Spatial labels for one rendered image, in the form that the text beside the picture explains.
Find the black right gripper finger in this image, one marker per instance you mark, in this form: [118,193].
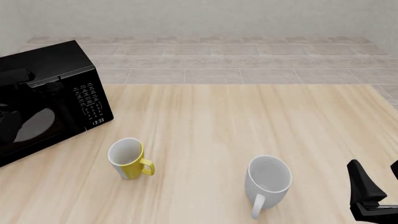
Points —
[362,186]
[395,169]

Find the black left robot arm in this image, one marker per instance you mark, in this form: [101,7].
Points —
[17,75]

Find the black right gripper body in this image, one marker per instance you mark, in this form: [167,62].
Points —
[373,212]

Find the black microwave oven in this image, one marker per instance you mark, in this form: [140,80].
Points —
[77,77]

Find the yellow and white mug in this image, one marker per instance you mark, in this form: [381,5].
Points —
[133,166]

